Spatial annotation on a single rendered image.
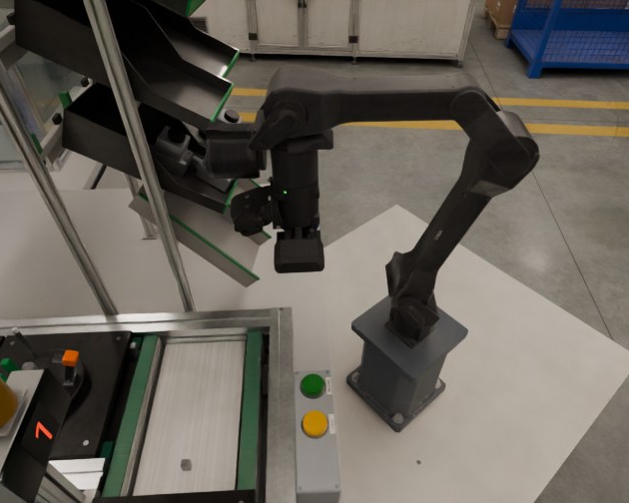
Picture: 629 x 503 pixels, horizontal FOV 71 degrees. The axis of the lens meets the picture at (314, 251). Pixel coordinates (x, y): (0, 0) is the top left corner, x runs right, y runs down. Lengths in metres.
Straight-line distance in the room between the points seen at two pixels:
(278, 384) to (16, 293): 0.73
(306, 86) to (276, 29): 4.14
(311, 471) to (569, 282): 2.04
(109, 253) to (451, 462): 0.96
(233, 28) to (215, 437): 4.19
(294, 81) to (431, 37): 4.17
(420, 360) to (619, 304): 1.94
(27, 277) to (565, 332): 1.30
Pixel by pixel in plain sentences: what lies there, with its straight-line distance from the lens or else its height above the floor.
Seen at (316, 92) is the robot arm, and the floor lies 1.49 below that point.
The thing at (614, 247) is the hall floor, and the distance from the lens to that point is 2.95.
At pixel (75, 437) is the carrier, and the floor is 0.97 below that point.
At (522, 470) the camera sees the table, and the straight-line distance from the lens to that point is 0.95.
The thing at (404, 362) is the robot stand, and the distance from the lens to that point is 0.75.
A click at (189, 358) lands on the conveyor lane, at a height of 0.92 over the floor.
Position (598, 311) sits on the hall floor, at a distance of 2.54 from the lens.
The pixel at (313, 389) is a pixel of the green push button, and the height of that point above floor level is 0.97.
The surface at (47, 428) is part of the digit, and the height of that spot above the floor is 1.20.
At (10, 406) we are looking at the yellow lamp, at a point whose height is 1.27.
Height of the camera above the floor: 1.69
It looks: 44 degrees down
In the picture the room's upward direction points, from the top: straight up
